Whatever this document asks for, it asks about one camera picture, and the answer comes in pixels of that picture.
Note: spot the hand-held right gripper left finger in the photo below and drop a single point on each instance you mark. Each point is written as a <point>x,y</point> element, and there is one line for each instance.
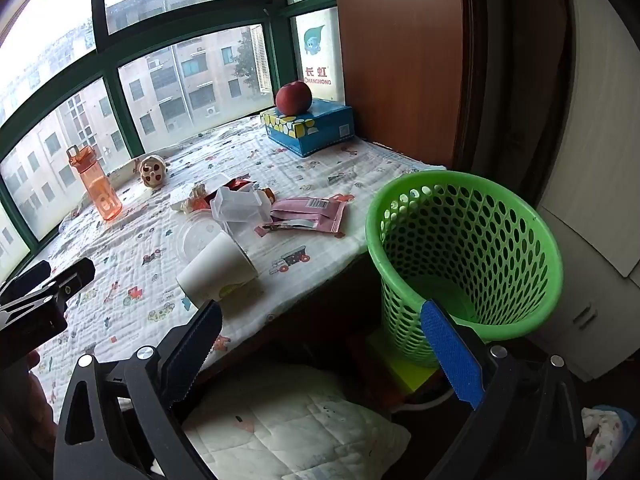
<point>195,350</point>

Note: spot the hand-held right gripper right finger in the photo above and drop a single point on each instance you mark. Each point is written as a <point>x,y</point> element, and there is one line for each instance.
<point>452,355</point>

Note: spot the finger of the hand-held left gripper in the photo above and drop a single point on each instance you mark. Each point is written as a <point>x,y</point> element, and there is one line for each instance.
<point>25,277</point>
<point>75,274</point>

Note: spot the white paper cup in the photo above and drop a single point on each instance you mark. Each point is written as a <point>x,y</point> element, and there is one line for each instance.
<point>215,270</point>

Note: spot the clear plastic lid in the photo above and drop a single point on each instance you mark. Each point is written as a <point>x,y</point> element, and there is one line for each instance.
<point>195,240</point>

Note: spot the green plastic basket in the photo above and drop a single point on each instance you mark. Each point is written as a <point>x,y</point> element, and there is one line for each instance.
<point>374,240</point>

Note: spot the clear plastic tray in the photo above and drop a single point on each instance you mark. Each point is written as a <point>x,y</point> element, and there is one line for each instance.
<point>235,205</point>

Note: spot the orange snack wrapper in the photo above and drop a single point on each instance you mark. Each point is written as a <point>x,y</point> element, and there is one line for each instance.
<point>237,184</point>

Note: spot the large pink snack packet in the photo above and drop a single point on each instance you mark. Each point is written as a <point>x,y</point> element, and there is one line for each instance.
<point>320,210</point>

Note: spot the person's left hand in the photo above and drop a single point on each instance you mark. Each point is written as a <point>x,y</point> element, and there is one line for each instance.
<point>40,400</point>

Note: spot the yellow-green box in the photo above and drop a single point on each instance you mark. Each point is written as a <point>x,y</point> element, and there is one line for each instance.
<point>410,377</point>

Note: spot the white printed blanket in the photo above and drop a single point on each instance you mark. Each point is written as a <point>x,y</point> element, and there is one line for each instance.
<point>125,260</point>

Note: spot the orange water bottle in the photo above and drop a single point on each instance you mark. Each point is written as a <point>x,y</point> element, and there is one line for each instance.
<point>100,190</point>

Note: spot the beige plush toy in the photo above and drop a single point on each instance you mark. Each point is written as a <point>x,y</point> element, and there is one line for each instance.
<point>152,172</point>

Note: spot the white quilted cushion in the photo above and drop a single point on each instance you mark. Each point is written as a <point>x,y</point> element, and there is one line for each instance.
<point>300,425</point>

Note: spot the pale printed cloth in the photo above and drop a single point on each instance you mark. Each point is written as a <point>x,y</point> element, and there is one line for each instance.
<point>607,430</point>

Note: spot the blue tissue box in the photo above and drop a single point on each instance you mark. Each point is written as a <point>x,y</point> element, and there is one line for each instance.
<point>310,135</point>

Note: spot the white cabinet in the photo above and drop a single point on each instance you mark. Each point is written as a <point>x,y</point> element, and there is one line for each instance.
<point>600,160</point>

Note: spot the red apple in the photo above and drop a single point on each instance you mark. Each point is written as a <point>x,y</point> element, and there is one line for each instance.
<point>294,99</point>

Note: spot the brown wooden panel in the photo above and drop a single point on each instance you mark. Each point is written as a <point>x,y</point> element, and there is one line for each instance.
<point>400,60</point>

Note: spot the pale printed window sticker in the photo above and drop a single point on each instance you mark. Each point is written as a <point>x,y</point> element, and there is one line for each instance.
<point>315,40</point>

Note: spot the green window frame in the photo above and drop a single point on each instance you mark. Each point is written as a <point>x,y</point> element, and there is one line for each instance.
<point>98,0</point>

